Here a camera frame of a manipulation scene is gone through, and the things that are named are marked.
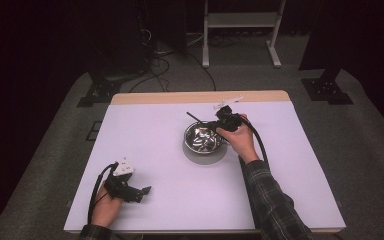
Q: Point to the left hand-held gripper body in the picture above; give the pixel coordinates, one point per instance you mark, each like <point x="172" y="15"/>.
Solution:
<point x="117" y="186"/>

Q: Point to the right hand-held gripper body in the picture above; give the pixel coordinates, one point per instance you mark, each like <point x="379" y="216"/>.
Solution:
<point x="229" y="120"/>

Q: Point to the single black chopstick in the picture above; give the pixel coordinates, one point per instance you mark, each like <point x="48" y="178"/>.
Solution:
<point x="196" y="117"/>

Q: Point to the steel bowl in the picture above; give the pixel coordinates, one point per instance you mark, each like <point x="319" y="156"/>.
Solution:
<point x="193" y="140"/>

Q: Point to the person's right hand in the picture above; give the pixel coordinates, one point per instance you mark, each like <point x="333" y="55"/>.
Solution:
<point x="241" y="141"/>

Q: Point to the person's left hand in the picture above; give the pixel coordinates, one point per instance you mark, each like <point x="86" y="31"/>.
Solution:
<point x="105" y="210"/>

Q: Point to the white table cover sheet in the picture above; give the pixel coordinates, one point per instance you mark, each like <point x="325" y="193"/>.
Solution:
<point x="166" y="186"/>

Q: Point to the black stand base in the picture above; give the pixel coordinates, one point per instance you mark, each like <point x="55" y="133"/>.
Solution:
<point x="326" y="90"/>
<point x="101" y="91"/>

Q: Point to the white metal stand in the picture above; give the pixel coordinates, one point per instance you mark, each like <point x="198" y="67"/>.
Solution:
<point x="240" y="20"/>

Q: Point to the dark curtain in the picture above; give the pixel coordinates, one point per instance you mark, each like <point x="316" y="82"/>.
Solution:
<point x="13" y="66"/>
<point x="363" y="33"/>

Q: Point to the black rectangular frame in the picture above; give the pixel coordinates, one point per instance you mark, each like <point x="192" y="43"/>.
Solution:
<point x="90" y="130"/>

